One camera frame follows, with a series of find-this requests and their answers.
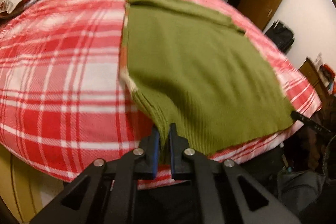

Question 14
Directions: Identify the olive green sweater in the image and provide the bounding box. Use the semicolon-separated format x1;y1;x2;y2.
119;0;294;155

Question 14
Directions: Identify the brown wooden side cabinet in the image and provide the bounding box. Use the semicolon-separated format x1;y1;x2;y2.
299;57;329;106

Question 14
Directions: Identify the grey bag on floor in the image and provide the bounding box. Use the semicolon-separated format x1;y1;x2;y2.
277;170;326;216

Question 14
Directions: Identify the red white plaid bedspread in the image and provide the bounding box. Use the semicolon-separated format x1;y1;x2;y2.
1;0;321;182

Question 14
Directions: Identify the black bag by wall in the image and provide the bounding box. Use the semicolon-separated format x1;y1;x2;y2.
265;20;294;53

